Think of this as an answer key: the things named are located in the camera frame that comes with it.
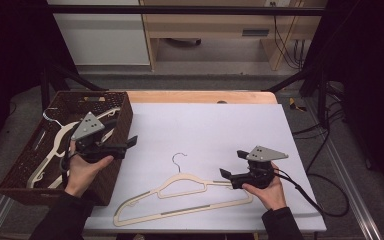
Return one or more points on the person's left hand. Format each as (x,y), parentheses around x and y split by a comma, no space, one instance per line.
(83,173)

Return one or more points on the yellow and black tool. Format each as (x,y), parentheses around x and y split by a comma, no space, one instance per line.
(295,105)

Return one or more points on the black curved object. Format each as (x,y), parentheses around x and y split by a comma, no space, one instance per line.
(183,41)

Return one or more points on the black horizontal frame bar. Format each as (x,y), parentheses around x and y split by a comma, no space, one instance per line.
(180,10)

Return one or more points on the beige clothes hanger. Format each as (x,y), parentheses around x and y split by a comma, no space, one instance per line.
(180,212)
(58,138)

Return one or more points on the white cabinet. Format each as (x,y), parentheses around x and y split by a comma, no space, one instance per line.
(103,36)

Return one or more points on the brown woven basket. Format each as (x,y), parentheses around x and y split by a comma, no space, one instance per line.
(40,156)

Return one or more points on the person's right hand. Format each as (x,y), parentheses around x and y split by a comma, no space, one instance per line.
(270,195)

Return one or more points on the white table sheet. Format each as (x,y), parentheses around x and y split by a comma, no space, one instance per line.
(196,130)

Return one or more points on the light wooden desk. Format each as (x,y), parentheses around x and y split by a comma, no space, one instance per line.
(206,23)

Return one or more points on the black metal stand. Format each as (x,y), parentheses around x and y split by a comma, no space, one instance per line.
(45,86)
(321,96)

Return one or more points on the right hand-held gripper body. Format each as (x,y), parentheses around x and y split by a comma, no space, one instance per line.
(266,154)

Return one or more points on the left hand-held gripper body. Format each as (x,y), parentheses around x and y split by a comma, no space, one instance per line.
(88,127)

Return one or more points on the dark curtain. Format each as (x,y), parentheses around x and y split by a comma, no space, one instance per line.
(370,83)
(10,66)

